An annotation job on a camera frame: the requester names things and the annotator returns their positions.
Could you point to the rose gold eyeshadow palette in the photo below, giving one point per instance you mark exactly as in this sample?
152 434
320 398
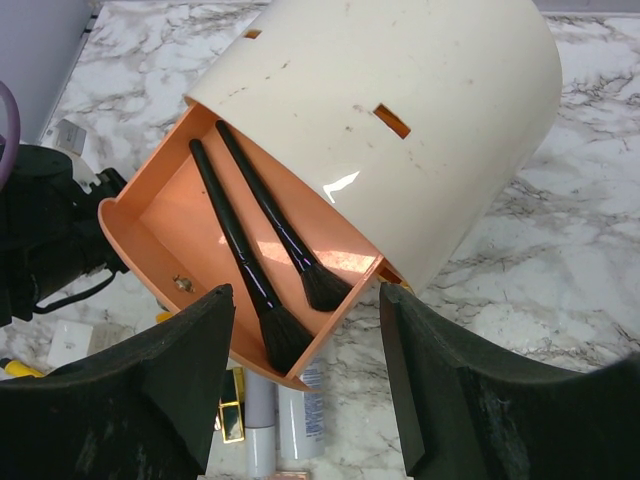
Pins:
291 474

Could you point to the yellow drawer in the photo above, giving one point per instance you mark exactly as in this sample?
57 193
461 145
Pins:
385 274

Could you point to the lavender white bottle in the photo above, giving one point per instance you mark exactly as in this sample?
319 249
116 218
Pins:
260 431

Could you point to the white silver small box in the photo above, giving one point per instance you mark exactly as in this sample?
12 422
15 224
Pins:
73 341

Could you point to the yellow small tube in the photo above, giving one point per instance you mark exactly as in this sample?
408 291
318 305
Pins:
17 369

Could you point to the white blue tube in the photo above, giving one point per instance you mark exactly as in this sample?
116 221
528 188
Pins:
301 416

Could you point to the cream round drawer organizer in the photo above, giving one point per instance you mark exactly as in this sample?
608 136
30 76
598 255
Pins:
408 117

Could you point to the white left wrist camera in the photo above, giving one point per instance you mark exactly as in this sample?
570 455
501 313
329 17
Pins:
68 138

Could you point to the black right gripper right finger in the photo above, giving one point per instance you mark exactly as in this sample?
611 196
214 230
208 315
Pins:
467 408

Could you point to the black gold lipstick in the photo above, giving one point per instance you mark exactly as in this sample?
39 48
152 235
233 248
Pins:
230 410

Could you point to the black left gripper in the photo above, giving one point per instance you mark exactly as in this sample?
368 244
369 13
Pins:
50 232

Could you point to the black makeup brush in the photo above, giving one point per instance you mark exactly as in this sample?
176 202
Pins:
324 290
284 336

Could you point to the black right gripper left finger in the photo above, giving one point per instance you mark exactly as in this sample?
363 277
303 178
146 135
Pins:
144 408

